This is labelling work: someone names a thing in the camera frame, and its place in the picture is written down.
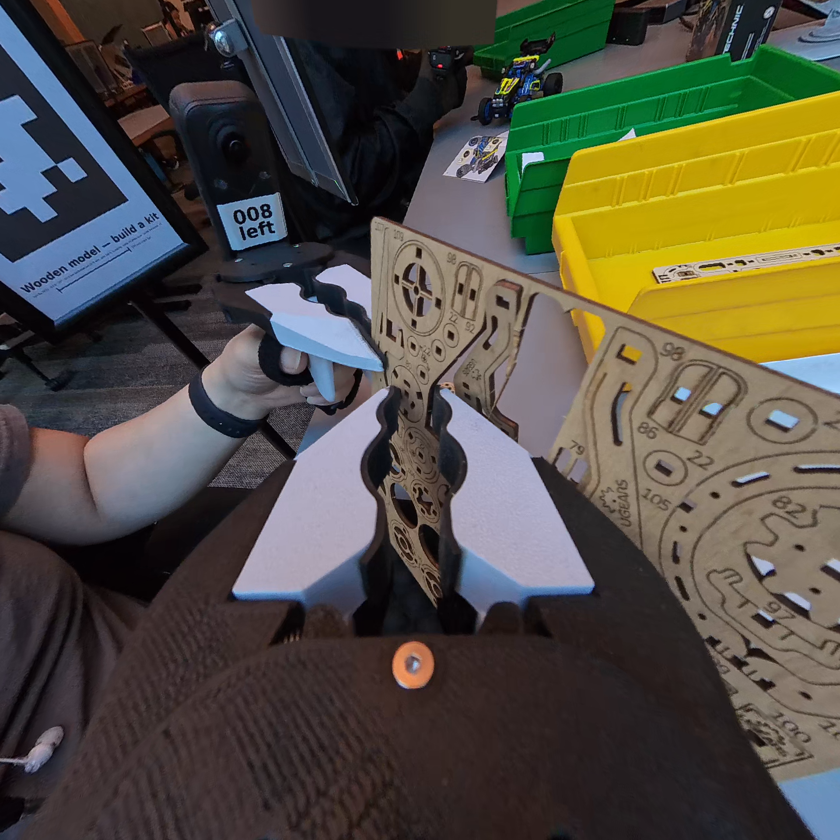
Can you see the black handheld controller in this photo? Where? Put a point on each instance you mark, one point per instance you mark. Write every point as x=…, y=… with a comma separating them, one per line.
x=445, y=64

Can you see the grey metal frame panel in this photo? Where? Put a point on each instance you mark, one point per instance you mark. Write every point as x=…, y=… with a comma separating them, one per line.
x=282, y=98

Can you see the person's brown shirt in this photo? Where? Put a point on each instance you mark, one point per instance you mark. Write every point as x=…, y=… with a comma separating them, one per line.
x=65, y=656

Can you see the black toy kit box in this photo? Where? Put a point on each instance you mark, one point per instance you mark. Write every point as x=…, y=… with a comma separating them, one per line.
x=741, y=29

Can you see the person's left hand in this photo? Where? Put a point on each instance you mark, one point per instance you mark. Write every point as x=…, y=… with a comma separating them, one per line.
x=243, y=380

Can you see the black rectangular case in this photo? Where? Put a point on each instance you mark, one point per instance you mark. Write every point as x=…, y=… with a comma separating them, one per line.
x=627, y=26

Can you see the nested green plastic bins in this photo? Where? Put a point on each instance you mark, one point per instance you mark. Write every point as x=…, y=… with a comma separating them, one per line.
x=590, y=131

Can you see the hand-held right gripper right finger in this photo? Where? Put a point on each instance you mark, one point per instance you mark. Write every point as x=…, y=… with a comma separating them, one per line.
x=512, y=525

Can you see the blue yellow toy buggy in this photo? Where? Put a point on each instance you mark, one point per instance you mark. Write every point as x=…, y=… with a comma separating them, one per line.
x=515, y=82

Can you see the black wristband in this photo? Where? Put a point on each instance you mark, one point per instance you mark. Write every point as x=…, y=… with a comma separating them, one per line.
x=216, y=420

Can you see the grey round stand base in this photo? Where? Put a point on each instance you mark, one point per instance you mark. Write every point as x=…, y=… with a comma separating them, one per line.
x=820, y=39

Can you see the nested yellow plastic bins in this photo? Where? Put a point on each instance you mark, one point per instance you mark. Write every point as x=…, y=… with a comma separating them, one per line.
x=722, y=216

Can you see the narrow wooden parts sheet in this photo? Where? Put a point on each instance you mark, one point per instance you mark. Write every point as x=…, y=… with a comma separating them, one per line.
x=787, y=257

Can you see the person's left forearm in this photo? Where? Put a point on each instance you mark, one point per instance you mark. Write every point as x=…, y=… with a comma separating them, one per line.
x=131, y=472

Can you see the laser-cut wooden parts sheet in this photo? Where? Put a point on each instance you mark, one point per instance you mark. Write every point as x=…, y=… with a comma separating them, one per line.
x=722, y=525

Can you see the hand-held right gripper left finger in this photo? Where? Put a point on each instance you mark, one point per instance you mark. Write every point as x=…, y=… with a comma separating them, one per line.
x=315, y=525

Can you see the black easel stand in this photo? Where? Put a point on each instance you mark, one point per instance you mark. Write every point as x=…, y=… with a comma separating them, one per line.
x=170, y=334

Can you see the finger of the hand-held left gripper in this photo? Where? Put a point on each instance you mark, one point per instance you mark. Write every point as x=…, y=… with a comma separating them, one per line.
x=351, y=282
x=321, y=331

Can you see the black framed marker sign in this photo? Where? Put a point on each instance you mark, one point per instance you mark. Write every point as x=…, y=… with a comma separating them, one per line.
x=98, y=216

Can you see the green plastic bin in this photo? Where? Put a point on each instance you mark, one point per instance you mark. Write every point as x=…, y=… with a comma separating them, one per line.
x=558, y=33

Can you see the printed buggy picture card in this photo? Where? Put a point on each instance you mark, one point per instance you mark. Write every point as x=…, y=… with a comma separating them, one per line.
x=476, y=157

